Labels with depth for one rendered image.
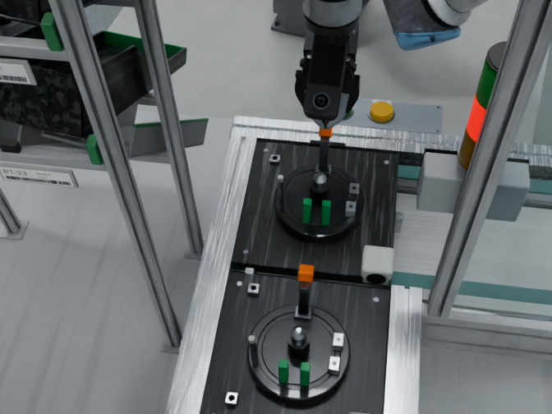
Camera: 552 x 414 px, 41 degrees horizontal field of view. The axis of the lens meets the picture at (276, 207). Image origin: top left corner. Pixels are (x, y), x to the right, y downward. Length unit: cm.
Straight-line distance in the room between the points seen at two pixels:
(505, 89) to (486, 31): 93
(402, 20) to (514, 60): 74
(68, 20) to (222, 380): 56
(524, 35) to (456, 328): 55
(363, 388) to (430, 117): 51
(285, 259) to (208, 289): 12
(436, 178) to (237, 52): 78
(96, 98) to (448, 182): 41
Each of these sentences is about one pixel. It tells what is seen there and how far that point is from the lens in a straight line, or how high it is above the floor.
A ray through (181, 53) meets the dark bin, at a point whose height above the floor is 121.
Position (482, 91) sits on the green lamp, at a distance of 76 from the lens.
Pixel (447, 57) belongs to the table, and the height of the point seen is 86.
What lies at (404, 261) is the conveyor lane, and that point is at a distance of 117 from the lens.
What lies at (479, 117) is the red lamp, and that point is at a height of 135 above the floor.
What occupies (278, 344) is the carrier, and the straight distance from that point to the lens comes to 101.
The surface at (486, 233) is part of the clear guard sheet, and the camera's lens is 92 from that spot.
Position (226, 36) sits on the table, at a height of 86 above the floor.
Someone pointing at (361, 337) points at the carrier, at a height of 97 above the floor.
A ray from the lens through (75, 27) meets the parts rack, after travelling 65.
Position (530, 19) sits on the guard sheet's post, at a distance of 66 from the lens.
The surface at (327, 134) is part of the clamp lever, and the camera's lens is 112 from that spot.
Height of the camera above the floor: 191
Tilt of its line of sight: 55 degrees down
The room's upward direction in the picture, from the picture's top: 2 degrees counter-clockwise
